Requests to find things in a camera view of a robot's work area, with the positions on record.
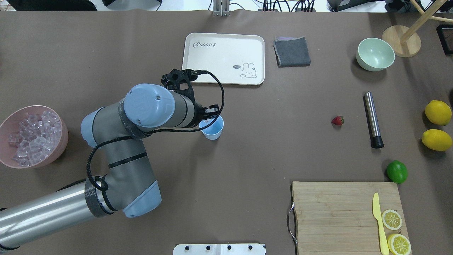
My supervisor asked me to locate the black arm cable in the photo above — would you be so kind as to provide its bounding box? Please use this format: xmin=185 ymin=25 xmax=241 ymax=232
xmin=86 ymin=70 xmax=225 ymax=213

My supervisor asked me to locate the steel muddler black tip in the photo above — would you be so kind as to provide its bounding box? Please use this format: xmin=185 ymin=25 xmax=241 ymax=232
xmin=363 ymin=91 xmax=384 ymax=149

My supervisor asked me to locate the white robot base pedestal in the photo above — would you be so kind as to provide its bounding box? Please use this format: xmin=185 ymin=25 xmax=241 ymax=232
xmin=173 ymin=243 xmax=266 ymax=255

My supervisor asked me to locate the lemon half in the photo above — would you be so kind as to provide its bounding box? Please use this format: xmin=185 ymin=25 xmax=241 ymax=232
xmin=387 ymin=234 xmax=412 ymax=255
xmin=382 ymin=209 xmax=403 ymax=231

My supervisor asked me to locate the yellow plastic knife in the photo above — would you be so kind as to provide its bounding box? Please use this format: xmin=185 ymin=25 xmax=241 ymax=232
xmin=372 ymin=193 xmax=390 ymax=255

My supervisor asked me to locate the bamboo cutting board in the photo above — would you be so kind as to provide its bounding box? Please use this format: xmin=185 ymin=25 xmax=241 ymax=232
xmin=291 ymin=181 xmax=409 ymax=255

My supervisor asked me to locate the wooden cup tree stand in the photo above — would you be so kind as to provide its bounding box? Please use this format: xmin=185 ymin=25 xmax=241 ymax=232
xmin=382 ymin=0 xmax=453 ymax=58

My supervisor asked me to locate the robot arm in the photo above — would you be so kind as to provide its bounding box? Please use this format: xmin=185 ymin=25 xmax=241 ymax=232
xmin=1 ymin=84 xmax=224 ymax=254

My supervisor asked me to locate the red strawberry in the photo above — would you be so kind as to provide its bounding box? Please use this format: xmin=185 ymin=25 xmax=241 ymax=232
xmin=331 ymin=115 xmax=344 ymax=126

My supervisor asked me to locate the pile of clear ice cubes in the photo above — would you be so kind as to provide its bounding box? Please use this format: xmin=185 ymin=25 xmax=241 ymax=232
xmin=7 ymin=111 xmax=63 ymax=167

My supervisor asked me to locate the pink bowl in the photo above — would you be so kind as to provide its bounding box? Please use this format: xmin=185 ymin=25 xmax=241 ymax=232
xmin=1 ymin=105 xmax=69 ymax=169

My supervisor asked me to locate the mint green bowl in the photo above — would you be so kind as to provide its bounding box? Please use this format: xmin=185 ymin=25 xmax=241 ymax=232
xmin=356 ymin=38 xmax=395 ymax=72

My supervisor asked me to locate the grey folded cloth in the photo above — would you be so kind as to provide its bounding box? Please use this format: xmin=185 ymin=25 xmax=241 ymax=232
xmin=273 ymin=36 xmax=311 ymax=68

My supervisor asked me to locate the light blue plastic cup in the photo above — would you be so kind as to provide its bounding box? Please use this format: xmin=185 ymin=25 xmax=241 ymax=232
xmin=199 ymin=115 xmax=224 ymax=140

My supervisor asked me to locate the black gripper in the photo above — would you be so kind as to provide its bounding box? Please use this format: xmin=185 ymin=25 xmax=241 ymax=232
xmin=195 ymin=103 xmax=220 ymax=123

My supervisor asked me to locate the lemon half lower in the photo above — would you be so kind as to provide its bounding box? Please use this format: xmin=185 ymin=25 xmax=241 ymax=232
xmin=387 ymin=234 xmax=412 ymax=255

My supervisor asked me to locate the lemon half upper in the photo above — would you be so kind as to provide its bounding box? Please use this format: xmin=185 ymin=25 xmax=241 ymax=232
xmin=382 ymin=209 xmax=403 ymax=231

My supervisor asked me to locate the green lime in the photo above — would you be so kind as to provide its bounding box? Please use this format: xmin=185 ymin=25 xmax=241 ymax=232
xmin=386 ymin=160 xmax=408 ymax=184

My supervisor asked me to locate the yellow lemon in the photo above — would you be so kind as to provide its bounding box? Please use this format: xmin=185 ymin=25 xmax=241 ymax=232
xmin=424 ymin=100 xmax=452 ymax=125
xmin=421 ymin=129 xmax=453 ymax=151

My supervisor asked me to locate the cream rabbit serving tray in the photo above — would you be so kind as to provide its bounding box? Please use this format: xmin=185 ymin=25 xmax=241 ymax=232
xmin=182 ymin=33 xmax=265 ymax=86

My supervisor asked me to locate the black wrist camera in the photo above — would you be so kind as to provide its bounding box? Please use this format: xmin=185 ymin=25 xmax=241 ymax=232
xmin=161 ymin=69 xmax=199 ymax=104

